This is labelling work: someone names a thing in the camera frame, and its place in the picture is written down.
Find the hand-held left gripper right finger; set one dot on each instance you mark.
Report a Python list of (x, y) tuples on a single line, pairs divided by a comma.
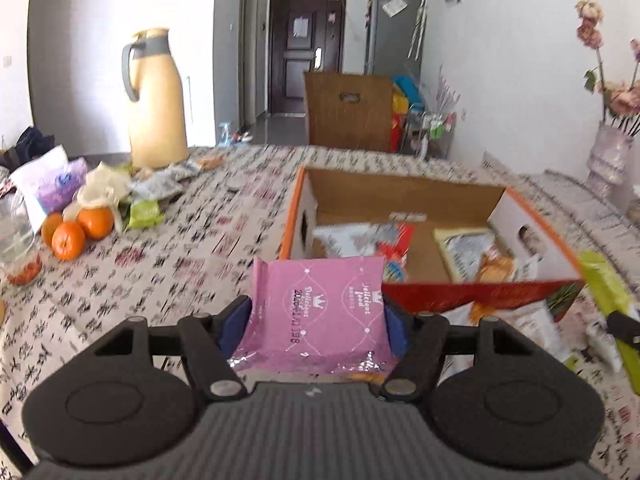
[(396, 332)]

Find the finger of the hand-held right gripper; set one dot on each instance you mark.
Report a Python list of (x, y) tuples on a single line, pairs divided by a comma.
[(625, 327)]

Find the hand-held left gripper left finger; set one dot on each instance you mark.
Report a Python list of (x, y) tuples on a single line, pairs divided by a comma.
[(235, 321)]

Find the red cardboard box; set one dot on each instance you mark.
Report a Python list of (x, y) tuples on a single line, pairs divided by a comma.
[(450, 297)]

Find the pink snack packet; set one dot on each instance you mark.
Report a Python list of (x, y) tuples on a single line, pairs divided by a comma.
[(315, 310)]

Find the pale yellow large snack packet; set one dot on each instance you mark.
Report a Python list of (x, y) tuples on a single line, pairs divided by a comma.
[(462, 250)]

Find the small white printed snack packet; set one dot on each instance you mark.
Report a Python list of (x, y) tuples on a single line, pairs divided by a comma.
[(602, 347)]

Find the pastry print snack packet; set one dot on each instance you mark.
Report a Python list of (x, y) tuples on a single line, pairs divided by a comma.
[(497, 267)]

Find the small green snack packet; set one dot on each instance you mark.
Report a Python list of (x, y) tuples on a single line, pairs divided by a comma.
[(145, 214)]

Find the grey snack packets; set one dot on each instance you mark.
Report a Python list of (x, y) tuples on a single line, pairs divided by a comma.
[(160, 180)]

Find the brown snack packet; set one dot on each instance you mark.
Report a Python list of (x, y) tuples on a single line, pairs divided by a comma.
[(211, 161)]

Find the pink ribbed vase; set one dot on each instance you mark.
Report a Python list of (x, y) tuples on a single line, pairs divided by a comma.
[(607, 160)]

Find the mandarin orange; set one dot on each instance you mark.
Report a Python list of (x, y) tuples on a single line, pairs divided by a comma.
[(68, 241), (49, 227), (96, 221)]

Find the blue spray bottle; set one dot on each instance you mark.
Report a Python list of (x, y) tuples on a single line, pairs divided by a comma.
[(224, 135)]

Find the cream plastic bag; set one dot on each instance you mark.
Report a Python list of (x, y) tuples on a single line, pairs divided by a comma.
[(102, 185)]

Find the red gift box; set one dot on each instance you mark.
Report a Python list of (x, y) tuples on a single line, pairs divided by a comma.
[(398, 132)]

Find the brown chair back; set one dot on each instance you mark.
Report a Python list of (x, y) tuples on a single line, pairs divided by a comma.
[(345, 115)]

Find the yellow thermos jug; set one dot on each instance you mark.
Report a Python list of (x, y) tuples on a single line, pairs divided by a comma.
[(157, 110)]

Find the glass of water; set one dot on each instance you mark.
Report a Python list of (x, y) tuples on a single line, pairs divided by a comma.
[(17, 240)]

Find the dried pink roses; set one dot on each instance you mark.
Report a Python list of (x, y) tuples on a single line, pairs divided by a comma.
[(620, 95)]

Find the blue bag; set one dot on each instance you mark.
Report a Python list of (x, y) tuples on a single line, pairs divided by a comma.
[(407, 92)]

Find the pale purple feather decoration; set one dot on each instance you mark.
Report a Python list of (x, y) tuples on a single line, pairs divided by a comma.
[(445, 92)]

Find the dark brown door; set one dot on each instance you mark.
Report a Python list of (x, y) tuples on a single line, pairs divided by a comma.
[(305, 60)]

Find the black bag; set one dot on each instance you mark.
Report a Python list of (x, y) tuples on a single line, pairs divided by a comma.
[(27, 145)]

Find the grey refrigerator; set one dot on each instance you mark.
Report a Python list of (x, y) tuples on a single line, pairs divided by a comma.
[(392, 40)]

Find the white umbrellas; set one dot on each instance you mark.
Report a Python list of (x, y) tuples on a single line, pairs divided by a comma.
[(419, 25)]

